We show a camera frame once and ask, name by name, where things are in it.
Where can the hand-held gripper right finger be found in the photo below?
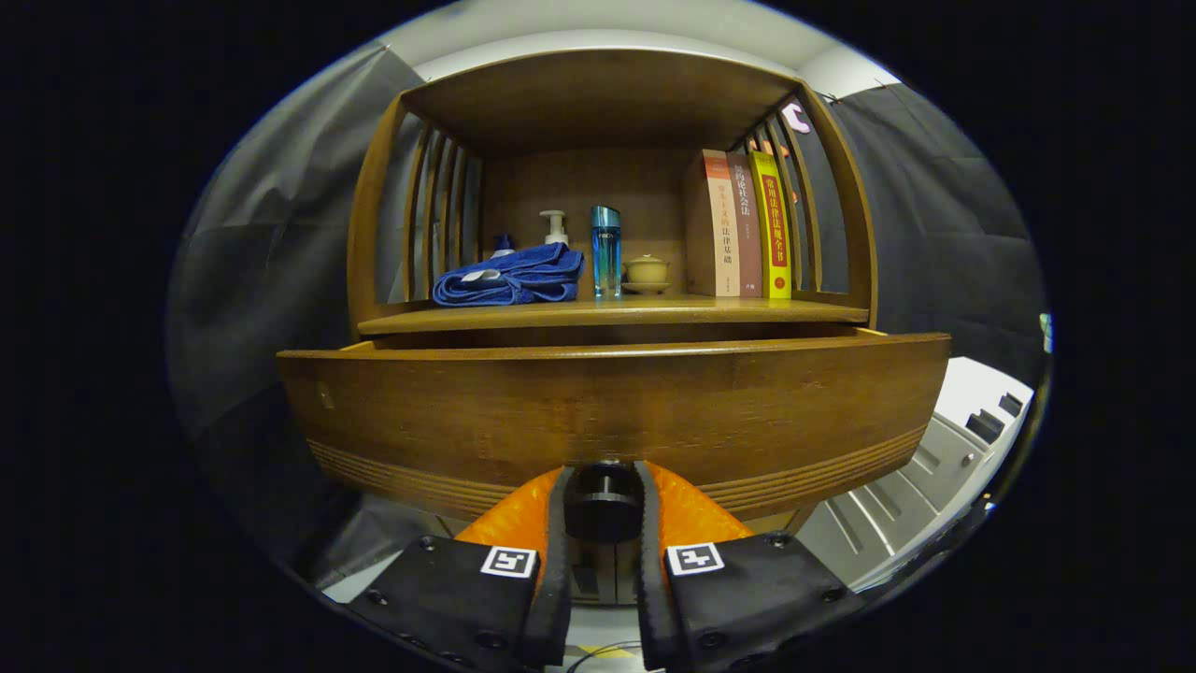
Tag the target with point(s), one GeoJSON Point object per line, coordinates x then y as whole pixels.
{"type": "Point", "coordinates": [648, 561]}

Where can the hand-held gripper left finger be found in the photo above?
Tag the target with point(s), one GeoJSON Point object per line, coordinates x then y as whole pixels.
{"type": "Point", "coordinates": [559, 561]}

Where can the brown wooden drawer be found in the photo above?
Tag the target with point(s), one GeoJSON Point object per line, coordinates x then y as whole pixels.
{"type": "Point", "coordinates": [607, 402]}

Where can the wooden cabinet countertop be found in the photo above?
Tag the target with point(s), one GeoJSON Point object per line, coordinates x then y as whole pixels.
{"type": "Point", "coordinates": [607, 312]}

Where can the wooden cabinet with slatted sides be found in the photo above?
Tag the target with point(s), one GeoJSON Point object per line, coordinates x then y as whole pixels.
{"type": "Point", "coordinates": [598, 103]}

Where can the folded blue towel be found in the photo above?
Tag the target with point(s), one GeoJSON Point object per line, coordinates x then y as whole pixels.
{"type": "Point", "coordinates": [512, 279]}

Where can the yellow lidded tea cup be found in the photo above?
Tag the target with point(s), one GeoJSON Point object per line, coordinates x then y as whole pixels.
{"type": "Point", "coordinates": [646, 272]}

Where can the white panelled furniture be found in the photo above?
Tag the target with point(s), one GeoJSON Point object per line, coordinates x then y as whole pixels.
{"type": "Point", "coordinates": [925, 467]}

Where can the tall blue glass bottle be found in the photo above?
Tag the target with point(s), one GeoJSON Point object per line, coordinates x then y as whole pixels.
{"type": "Point", "coordinates": [605, 252]}

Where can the small dark blue bottle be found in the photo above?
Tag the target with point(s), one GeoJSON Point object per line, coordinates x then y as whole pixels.
{"type": "Point", "coordinates": [504, 245]}

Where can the white pump bottle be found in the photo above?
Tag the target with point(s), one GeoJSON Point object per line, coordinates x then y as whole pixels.
{"type": "Point", "coordinates": [556, 227]}

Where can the cream and orange book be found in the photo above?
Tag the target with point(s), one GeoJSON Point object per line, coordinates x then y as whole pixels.
{"type": "Point", "coordinates": [718, 229]}

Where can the brown book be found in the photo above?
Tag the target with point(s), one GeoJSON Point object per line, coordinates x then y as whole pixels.
{"type": "Point", "coordinates": [745, 224]}

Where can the yellow and red book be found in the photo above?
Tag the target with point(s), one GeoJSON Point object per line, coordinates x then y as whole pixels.
{"type": "Point", "coordinates": [772, 229]}

